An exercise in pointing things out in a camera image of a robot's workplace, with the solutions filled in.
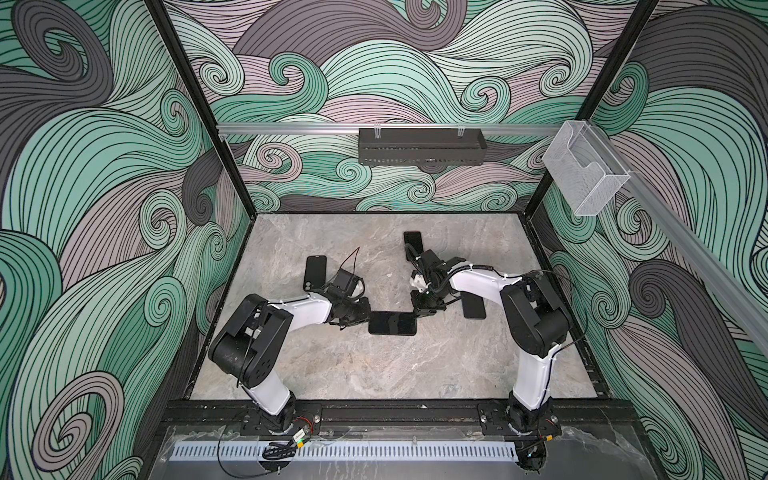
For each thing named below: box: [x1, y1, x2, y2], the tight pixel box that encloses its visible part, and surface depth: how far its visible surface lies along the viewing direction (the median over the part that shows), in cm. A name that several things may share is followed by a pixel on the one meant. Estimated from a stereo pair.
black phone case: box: [303, 255, 327, 292], surface depth 105 cm
